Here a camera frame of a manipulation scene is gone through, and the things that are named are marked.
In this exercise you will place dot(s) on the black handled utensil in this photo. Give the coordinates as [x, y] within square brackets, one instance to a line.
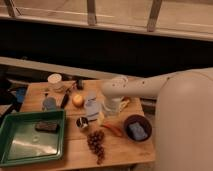
[65, 99]

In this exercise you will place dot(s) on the small metal cup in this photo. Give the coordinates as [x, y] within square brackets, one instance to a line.
[82, 123]

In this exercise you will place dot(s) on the blue grey cloth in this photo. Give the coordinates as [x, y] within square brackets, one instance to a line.
[92, 106]

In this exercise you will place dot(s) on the yellow banana pieces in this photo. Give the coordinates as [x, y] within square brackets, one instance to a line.
[124, 103]

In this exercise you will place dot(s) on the yellow orange fruit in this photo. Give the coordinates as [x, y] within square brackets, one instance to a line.
[77, 100]

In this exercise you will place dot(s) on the blue sponge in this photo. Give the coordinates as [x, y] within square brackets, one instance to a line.
[137, 131]

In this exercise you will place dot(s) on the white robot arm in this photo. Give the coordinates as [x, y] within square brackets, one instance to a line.
[183, 115]

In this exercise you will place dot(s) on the grey blue round object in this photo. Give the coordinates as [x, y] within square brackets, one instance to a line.
[49, 103]

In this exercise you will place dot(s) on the small dark bottle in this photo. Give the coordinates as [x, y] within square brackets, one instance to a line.
[79, 84]

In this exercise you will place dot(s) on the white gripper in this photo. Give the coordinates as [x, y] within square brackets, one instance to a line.
[112, 107]

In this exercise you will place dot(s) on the dark purple bowl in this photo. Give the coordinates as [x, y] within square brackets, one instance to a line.
[143, 122]

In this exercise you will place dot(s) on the green plastic tray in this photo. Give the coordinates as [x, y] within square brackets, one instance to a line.
[21, 143]

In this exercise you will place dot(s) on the dark sponge block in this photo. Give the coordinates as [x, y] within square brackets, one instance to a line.
[47, 127]

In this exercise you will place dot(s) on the bunch of dark grapes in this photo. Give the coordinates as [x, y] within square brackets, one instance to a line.
[94, 141]

